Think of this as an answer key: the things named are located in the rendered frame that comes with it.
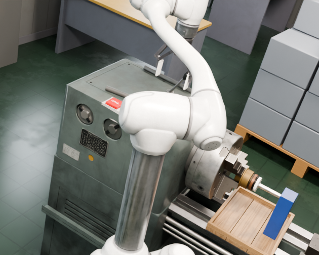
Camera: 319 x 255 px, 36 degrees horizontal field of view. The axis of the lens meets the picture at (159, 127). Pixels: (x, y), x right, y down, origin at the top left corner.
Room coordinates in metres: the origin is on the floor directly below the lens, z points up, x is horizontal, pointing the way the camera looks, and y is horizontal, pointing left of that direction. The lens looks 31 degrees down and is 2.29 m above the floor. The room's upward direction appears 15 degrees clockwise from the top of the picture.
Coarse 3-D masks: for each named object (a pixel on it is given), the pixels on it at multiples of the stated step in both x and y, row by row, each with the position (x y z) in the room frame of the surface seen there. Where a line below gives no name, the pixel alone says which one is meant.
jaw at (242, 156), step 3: (240, 150) 1.93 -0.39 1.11; (237, 153) 1.91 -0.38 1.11; (240, 153) 1.90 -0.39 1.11; (243, 153) 1.91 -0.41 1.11; (237, 156) 1.88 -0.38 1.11; (240, 156) 1.88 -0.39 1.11; (243, 156) 1.89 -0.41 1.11; (246, 156) 1.89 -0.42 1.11; (240, 159) 1.86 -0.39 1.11; (243, 159) 1.86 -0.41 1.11; (243, 162) 1.84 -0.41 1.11; (246, 162) 1.85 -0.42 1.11; (243, 165) 1.82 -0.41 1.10; (246, 165) 1.83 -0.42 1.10
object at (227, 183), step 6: (222, 174) 1.80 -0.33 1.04; (222, 180) 1.76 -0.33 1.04; (228, 180) 1.76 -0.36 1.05; (234, 180) 1.77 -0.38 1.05; (222, 186) 1.75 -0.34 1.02; (228, 186) 1.74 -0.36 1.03; (234, 186) 1.74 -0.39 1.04; (216, 192) 1.74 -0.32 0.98; (222, 192) 1.73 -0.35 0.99; (228, 192) 1.73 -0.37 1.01; (222, 198) 1.74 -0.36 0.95
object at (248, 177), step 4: (248, 168) 1.78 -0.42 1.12; (244, 172) 1.75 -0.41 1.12; (248, 172) 1.75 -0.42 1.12; (252, 172) 1.76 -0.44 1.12; (236, 176) 1.75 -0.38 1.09; (244, 176) 1.74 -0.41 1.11; (248, 176) 1.74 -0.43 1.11; (252, 176) 1.74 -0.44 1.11; (256, 176) 1.75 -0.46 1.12; (236, 180) 1.75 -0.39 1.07; (240, 180) 1.73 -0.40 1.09; (244, 180) 1.73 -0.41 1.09; (248, 180) 1.72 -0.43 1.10; (252, 180) 1.73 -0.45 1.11; (256, 180) 1.73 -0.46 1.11; (240, 184) 1.73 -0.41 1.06; (244, 184) 1.72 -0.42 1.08; (248, 184) 1.72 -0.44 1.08; (252, 184) 1.72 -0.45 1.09; (248, 188) 1.72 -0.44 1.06; (252, 188) 1.71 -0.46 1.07
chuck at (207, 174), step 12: (228, 144) 1.76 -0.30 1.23; (240, 144) 1.88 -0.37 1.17; (204, 156) 1.71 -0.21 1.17; (216, 156) 1.71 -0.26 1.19; (204, 168) 1.68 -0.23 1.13; (216, 168) 1.67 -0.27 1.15; (192, 180) 1.69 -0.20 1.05; (204, 180) 1.67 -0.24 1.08; (216, 180) 1.70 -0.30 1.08; (204, 192) 1.68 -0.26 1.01
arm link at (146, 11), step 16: (144, 0) 1.70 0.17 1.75; (160, 0) 1.69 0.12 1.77; (144, 16) 1.71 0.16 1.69; (160, 16) 1.64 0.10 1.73; (160, 32) 1.59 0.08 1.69; (176, 32) 1.59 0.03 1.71; (176, 48) 1.54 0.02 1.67; (192, 48) 1.54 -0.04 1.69; (192, 64) 1.49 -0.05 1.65; (192, 80) 1.44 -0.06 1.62; (208, 80) 1.41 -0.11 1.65
